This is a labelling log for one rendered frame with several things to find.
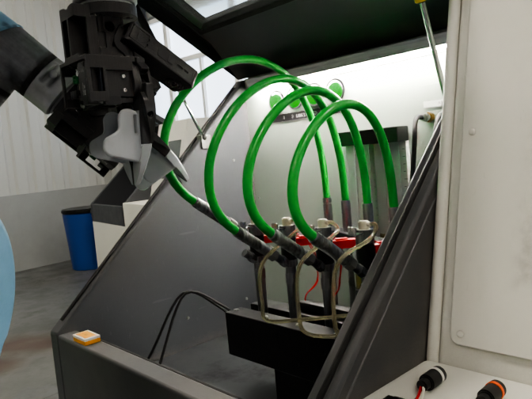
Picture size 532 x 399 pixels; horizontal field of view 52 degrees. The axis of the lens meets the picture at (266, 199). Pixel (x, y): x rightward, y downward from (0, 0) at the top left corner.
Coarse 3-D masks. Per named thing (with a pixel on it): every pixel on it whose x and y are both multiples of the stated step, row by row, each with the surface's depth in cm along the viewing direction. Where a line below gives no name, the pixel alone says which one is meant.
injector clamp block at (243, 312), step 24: (240, 312) 98; (288, 312) 96; (240, 336) 96; (264, 336) 91; (288, 336) 87; (264, 360) 92; (288, 360) 88; (312, 360) 84; (288, 384) 89; (312, 384) 84
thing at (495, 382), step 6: (486, 384) 58; (492, 384) 57; (498, 384) 57; (480, 390) 56; (486, 390) 56; (492, 390) 56; (498, 390) 56; (504, 390) 57; (480, 396) 55; (486, 396) 55; (492, 396) 55; (498, 396) 56
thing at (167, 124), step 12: (228, 60) 92; (240, 60) 94; (252, 60) 96; (264, 60) 98; (204, 72) 89; (276, 72) 101; (180, 96) 86; (168, 120) 84; (168, 132) 84; (168, 144) 84; (324, 156) 109; (324, 168) 109; (324, 180) 110; (180, 192) 86; (324, 192) 110; (192, 204) 88
